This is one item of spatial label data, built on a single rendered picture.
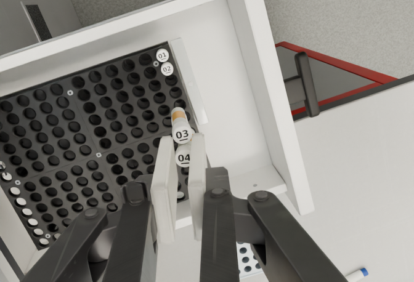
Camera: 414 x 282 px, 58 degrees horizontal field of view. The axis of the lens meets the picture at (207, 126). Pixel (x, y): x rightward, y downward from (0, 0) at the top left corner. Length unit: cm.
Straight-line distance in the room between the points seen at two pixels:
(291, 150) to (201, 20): 18
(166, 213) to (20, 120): 28
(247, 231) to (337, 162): 49
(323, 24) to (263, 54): 104
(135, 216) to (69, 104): 27
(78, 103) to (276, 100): 20
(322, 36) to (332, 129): 82
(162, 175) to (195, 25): 30
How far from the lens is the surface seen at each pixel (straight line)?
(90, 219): 16
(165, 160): 20
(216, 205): 15
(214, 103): 47
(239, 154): 50
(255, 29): 37
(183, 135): 23
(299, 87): 41
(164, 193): 17
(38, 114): 42
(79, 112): 41
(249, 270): 67
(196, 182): 17
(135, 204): 16
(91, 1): 130
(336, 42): 144
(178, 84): 40
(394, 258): 81
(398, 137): 68
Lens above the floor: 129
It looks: 70 degrees down
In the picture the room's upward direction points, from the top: 159 degrees clockwise
